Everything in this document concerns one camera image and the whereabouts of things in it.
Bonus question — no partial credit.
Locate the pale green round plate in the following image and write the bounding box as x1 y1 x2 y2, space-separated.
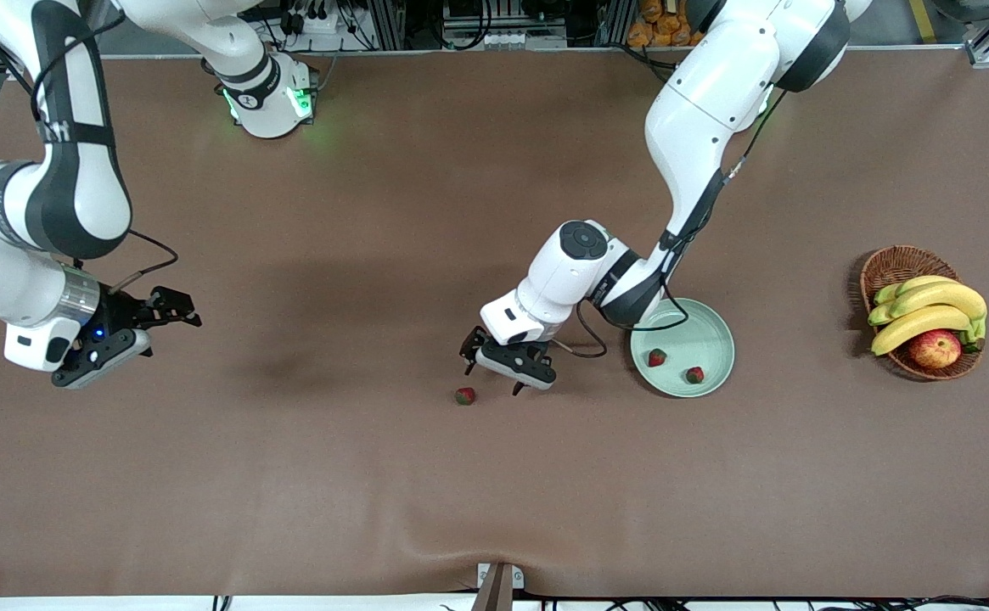
630 297 736 398

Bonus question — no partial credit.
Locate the brown table cover mat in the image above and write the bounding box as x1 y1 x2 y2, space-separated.
0 47 989 600

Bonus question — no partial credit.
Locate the white power strip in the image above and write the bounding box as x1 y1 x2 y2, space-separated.
278 0 342 36

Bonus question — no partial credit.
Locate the bag of orange buns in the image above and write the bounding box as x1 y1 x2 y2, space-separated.
627 0 707 48

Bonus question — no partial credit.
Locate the brown wicker basket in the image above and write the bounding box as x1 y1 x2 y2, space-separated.
859 245 985 381

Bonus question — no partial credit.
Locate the red yellow apple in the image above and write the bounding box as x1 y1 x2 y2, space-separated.
908 329 963 370

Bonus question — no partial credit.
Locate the yellow banana bunch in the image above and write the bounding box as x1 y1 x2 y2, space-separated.
868 274 989 357

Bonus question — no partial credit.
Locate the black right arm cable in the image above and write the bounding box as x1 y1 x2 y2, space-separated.
0 0 179 294

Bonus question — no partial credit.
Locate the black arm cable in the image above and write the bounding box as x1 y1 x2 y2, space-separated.
0 0 179 294
549 85 792 357

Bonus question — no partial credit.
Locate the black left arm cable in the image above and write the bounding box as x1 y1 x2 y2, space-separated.
549 85 792 357

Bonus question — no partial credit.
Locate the metal table edge bracket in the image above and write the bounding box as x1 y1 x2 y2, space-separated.
476 562 525 611

